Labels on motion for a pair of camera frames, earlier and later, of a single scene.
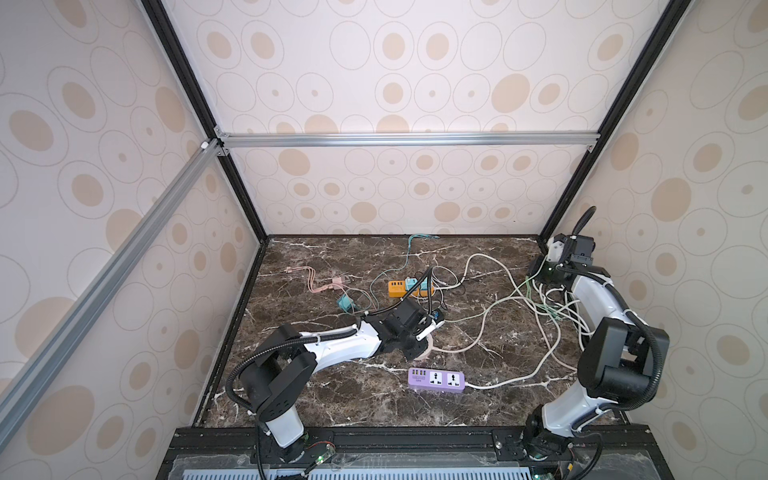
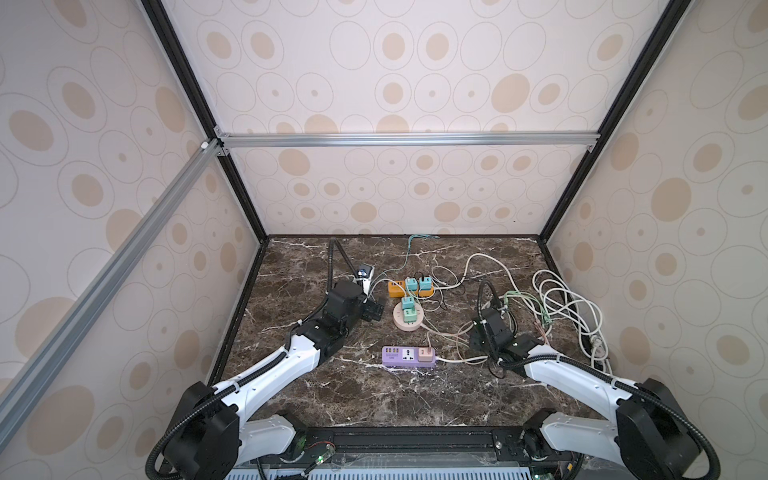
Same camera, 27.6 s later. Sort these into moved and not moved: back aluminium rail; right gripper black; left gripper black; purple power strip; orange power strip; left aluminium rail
Moved: left gripper black; purple power strip; right gripper black
Not moved: back aluminium rail; left aluminium rail; orange power strip
